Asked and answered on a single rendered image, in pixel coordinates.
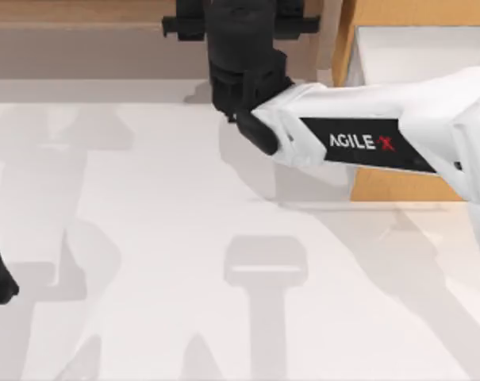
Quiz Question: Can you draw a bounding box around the wooden box with white inside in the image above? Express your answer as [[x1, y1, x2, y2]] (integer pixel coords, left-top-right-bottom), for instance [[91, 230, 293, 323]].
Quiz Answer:
[[332, 0, 480, 203]]

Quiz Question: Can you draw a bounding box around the wooden cupboard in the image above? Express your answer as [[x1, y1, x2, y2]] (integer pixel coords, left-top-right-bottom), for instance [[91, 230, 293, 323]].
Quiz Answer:
[[0, 0, 336, 83]]

